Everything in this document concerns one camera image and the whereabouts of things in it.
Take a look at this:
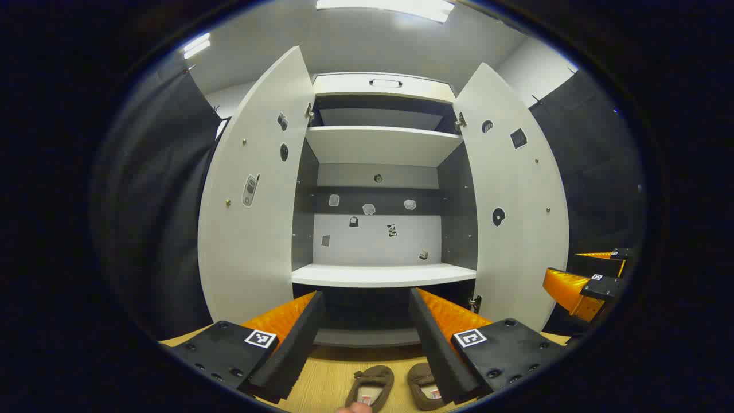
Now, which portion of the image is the white shoe cabinet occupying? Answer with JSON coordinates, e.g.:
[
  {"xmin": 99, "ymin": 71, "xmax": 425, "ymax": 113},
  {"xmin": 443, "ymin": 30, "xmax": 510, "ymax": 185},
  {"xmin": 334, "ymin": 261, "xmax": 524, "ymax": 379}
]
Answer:
[{"xmin": 291, "ymin": 72, "xmax": 479, "ymax": 348}]

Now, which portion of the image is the ceiling light panel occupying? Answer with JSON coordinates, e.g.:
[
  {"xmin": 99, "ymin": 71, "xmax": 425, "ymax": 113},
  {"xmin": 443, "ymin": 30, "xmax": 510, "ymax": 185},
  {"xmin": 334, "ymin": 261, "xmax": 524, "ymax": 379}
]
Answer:
[
  {"xmin": 315, "ymin": 0, "xmax": 456, "ymax": 24},
  {"xmin": 182, "ymin": 33, "xmax": 212, "ymax": 60}
]

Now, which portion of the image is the white shoe cabinet door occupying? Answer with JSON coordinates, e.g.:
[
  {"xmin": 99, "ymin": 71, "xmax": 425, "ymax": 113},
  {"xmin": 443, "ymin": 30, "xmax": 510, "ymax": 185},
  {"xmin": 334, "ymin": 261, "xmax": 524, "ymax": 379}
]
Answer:
[
  {"xmin": 453, "ymin": 62, "xmax": 569, "ymax": 333},
  {"xmin": 198, "ymin": 46, "xmax": 315, "ymax": 325}
]

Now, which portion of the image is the brown fluffy shoe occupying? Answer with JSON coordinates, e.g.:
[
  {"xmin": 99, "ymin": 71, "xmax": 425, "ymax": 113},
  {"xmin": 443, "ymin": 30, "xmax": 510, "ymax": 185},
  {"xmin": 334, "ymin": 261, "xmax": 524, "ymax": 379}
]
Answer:
[
  {"xmin": 344, "ymin": 365, "xmax": 395, "ymax": 412},
  {"xmin": 407, "ymin": 363, "xmax": 449, "ymax": 411}
]

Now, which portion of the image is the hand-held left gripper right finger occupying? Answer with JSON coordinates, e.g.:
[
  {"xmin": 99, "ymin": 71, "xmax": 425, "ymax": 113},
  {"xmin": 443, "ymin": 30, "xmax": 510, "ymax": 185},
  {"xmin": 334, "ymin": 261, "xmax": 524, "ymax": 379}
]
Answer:
[{"xmin": 408, "ymin": 287, "xmax": 569, "ymax": 405}]

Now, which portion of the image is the white cabinet drawer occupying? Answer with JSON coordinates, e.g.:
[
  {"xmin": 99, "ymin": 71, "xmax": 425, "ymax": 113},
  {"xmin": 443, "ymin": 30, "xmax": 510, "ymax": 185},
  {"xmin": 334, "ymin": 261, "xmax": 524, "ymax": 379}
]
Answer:
[{"xmin": 313, "ymin": 72, "xmax": 456, "ymax": 104}]

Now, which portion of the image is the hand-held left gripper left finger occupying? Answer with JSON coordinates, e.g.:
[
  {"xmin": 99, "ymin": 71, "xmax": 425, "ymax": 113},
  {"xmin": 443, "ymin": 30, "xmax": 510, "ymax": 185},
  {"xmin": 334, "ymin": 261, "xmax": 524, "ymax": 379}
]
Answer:
[{"xmin": 159, "ymin": 290, "xmax": 326, "ymax": 405}]

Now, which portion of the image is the white cabinet shelf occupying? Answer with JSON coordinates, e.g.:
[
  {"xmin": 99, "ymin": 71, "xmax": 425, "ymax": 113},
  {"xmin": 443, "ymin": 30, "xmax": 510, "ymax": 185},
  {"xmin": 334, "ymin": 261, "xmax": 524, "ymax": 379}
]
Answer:
[
  {"xmin": 305, "ymin": 125, "xmax": 464, "ymax": 168},
  {"xmin": 291, "ymin": 263, "xmax": 477, "ymax": 289}
]

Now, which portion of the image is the black backdrop cloth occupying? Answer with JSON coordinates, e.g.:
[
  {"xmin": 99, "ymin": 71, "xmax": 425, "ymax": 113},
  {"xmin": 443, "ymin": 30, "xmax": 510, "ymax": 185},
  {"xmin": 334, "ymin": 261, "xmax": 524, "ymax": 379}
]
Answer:
[
  {"xmin": 92, "ymin": 69, "xmax": 230, "ymax": 342},
  {"xmin": 528, "ymin": 69, "xmax": 649, "ymax": 339}
]

